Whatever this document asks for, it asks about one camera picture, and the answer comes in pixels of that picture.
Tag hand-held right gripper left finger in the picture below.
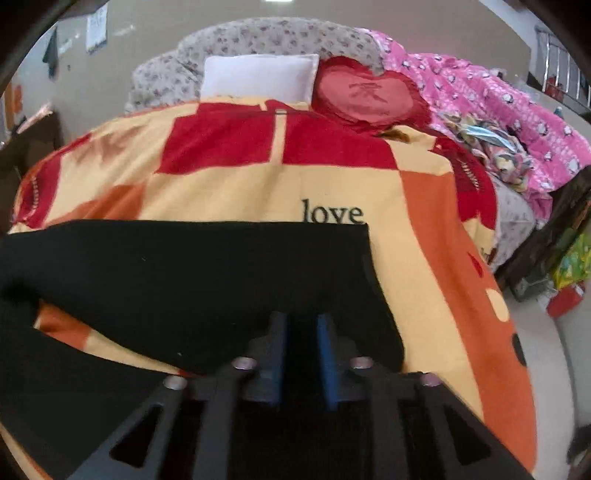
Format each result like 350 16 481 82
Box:
60 311 289 480

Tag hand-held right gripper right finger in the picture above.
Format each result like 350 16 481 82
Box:
316 313 536 480

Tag black pants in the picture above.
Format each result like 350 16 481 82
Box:
0 220 407 480

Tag yellow red printed blanket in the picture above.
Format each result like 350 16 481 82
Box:
9 95 539 480

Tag grey floral bed sheet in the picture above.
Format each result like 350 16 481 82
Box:
492 187 539 273

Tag red box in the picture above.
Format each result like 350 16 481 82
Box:
547 284 587 319

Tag green yellow bag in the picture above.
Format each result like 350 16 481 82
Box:
551 231 591 291

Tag dark wooden furniture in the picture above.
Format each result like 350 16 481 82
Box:
496 166 591 301

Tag colourful crumpled cloth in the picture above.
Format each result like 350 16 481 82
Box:
436 113 532 192

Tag red heart pillow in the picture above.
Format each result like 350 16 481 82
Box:
311 56 432 134

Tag white pillow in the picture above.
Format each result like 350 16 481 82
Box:
199 54 320 103

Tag pink printed quilt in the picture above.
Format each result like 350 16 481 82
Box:
369 30 591 222

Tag dark wooden table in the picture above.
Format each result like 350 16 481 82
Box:
0 111 63 195

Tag grey floral quilt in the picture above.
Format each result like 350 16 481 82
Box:
126 17 386 115

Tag pink cloth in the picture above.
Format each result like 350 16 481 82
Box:
18 104 54 130

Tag dark hanging cloth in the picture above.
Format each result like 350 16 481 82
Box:
42 28 61 79

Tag metal stair railing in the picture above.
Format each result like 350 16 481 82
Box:
526 25 591 109

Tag white wall poster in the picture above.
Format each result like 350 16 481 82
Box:
85 4 109 54

